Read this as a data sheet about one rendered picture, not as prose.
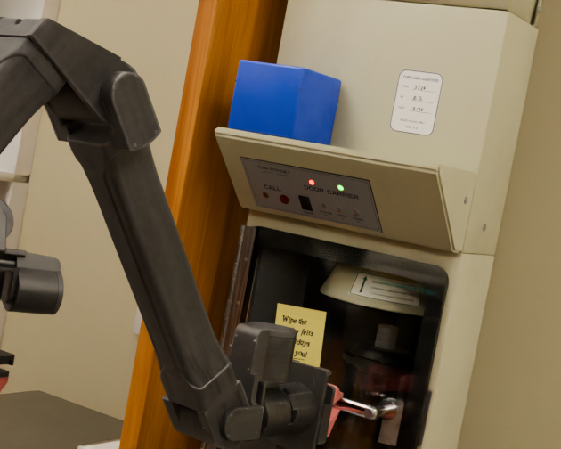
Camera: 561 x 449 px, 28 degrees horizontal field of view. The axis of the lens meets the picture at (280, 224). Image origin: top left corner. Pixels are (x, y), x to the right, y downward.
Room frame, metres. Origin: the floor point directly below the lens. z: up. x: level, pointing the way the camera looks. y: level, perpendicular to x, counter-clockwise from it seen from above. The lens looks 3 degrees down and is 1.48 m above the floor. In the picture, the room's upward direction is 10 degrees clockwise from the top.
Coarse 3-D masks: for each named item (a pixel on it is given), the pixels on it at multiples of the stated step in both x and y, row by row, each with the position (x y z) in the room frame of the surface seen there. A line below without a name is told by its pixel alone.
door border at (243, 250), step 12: (252, 228) 1.52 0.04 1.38; (252, 240) 1.51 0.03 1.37; (240, 252) 1.52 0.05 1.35; (252, 252) 1.51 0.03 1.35; (240, 264) 1.52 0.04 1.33; (240, 276) 1.52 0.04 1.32; (240, 288) 1.52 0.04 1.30; (240, 300) 1.52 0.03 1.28; (240, 312) 1.51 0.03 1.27; (228, 324) 1.52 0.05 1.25; (228, 336) 1.52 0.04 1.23; (228, 348) 1.52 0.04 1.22; (204, 444) 1.52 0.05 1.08
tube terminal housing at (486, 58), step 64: (320, 0) 1.51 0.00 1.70; (320, 64) 1.50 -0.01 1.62; (384, 64) 1.45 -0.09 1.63; (448, 64) 1.40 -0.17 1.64; (512, 64) 1.41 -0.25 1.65; (384, 128) 1.44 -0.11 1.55; (448, 128) 1.39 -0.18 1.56; (512, 128) 1.44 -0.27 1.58; (448, 256) 1.38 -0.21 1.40; (448, 320) 1.37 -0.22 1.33; (448, 384) 1.40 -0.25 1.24; (448, 448) 1.44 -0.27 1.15
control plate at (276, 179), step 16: (256, 160) 1.43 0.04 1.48; (256, 176) 1.45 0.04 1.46; (272, 176) 1.43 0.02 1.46; (288, 176) 1.42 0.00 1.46; (304, 176) 1.40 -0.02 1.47; (320, 176) 1.38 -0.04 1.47; (336, 176) 1.37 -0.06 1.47; (256, 192) 1.47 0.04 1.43; (272, 192) 1.45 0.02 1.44; (288, 192) 1.44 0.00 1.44; (304, 192) 1.42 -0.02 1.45; (320, 192) 1.40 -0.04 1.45; (336, 192) 1.39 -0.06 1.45; (352, 192) 1.37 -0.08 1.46; (368, 192) 1.36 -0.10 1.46; (272, 208) 1.48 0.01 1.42; (288, 208) 1.46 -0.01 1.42; (320, 208) 1.42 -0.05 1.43; (336, 208) 1.41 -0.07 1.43; (352, 208) 1.39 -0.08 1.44; (368, 208) 1.38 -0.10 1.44; (352, 224) 1.41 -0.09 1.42; (368, 224) 1.40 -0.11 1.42
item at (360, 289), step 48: (288, 240) 1.49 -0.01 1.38; (288, 288) 1.48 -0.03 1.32; (336, 288) 1.44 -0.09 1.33; (384, 288) 1.40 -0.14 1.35; (432, 288) 1.37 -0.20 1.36; (336, 336) 1.43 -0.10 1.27; (384, 336) 1.40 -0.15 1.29; (432, 336) 1.36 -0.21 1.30; (336, 384) 1.43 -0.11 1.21; (384, 384) 1.39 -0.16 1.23; (336, 432) 1.42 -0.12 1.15; (384, 432) 1.38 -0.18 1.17
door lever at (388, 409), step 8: (344, 400) 1.36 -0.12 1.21; (352, 400) 1.36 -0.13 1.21; (384, 400) 1.38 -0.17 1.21; (336, 408) 1.37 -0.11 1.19; (344, 408) 1.36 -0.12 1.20; (352, 408) 1.35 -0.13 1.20; (360, 408) 1.35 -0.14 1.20; (368, 408) 1.34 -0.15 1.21; (376, 408) 1.34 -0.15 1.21; (384, 408) 1.37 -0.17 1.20; (392, 408) 1.38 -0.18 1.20; (368, 416) 1.34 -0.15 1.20; (376, 416) 1.34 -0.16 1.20; (384, 416) 1.38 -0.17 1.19; (392, 416) 1.38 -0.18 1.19
